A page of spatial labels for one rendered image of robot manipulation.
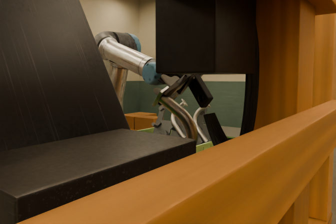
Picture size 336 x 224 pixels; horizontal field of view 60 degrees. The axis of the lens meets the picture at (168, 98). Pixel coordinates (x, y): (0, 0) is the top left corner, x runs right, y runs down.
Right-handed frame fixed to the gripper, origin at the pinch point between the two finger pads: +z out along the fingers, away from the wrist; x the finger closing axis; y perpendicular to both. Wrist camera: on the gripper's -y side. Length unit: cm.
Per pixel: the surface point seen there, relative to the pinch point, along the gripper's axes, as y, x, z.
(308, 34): -17.1, 31.8, -8.1
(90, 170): -5.7, 20.6, 41.9
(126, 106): 216, -600, -559
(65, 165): -2.8, 18.1, 42.1
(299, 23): -14.1, 34.3, -1.6
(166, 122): 10, -95, -92
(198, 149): -18, -67, -63
